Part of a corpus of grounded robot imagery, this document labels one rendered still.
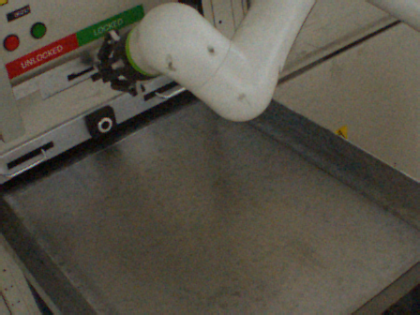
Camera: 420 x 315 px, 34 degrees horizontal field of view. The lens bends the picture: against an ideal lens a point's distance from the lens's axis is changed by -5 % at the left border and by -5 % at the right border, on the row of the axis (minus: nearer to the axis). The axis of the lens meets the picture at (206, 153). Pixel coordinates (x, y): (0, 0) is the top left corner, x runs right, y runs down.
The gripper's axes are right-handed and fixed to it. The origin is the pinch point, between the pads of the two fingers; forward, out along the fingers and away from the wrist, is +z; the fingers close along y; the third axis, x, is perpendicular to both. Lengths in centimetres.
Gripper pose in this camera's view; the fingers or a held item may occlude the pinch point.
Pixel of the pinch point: (102, 73)
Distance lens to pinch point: 141.5
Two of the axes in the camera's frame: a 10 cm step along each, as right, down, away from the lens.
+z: -4.4, 0.5, 9.0
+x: 8.0, -4.4, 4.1
